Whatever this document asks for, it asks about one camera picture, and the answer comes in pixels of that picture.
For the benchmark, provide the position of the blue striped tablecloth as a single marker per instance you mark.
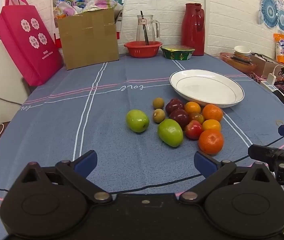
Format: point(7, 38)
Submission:
point(82, 130)

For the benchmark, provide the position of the red plastic basin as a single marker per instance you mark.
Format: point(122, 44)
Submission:
point(142, 51)

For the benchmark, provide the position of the white appliance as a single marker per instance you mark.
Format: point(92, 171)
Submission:
point(1, 80)

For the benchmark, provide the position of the orange-brown bowl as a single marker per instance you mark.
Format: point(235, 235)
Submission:
point(239, 66)

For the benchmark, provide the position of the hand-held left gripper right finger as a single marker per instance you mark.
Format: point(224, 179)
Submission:
point(204, 162)

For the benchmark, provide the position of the pink tote bag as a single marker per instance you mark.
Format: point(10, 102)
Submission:
point(26, 45)

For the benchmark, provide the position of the floral cloth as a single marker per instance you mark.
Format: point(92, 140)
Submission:
point(87, 3)

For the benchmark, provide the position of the orange snack packet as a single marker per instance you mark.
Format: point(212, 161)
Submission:
point(281, 48)

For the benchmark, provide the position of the white porcelain plate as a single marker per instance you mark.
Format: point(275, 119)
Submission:
point(207, 87)

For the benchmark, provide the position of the brown cardboard box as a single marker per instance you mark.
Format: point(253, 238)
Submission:
point(88, 40)

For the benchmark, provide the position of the white wall conduit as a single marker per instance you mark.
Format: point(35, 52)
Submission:
point(205, 10)

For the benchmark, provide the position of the white power strip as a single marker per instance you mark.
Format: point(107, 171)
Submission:
point(269, 87)

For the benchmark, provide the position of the large green jujube fruit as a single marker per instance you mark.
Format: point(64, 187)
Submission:
point(170, 133)

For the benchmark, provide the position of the black stirring stick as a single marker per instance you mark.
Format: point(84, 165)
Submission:
point(145, 30)

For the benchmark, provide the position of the small red apple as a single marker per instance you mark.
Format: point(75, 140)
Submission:
point(193, 130)

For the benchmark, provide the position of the red thermos jug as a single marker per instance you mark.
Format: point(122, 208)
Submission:
point(193, 30)

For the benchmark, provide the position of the yellow-orange kumquat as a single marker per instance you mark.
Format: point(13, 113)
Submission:
point(211, 125)

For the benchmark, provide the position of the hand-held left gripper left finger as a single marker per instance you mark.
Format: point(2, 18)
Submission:
point(87, 161)

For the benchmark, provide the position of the dark red plum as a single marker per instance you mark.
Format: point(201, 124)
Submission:
point(174, 105)
point(179, 118)

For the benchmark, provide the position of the tan open box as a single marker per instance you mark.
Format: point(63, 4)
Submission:
point(266, 67)

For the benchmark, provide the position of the large blue paper fan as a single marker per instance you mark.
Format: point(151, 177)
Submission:
point(269, 10)

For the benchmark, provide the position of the green instant noodle bowl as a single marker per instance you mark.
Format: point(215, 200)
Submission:
point(177, 53)

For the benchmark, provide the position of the pale paper fan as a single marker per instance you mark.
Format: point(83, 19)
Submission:
point(280, 3)

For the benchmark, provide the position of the small orange kumquat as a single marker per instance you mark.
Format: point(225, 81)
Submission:
point(192, 107)

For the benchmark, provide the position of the large orange mandarin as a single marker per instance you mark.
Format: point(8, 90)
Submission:
point(211, 142)

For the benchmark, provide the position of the glass pitcher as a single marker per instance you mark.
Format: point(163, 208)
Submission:
point(142, 31)

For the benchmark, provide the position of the patterned bowl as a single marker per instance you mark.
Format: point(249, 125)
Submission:
point(242, 58)

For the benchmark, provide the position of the red-green small tomato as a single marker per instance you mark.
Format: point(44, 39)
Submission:
point(197, 117)

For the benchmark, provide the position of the white charger plug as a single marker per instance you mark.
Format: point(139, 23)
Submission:
point(272, 78)

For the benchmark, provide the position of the brown longan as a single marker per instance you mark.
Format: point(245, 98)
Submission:
point(158, 115)
point(158, 103)

